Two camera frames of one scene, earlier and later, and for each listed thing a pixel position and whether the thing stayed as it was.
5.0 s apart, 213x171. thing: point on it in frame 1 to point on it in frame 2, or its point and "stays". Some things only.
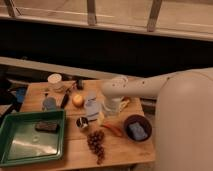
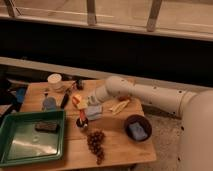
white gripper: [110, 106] to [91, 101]
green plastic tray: [28, 138] stays
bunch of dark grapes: [95, 142] stays
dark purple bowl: [143, 122] stays
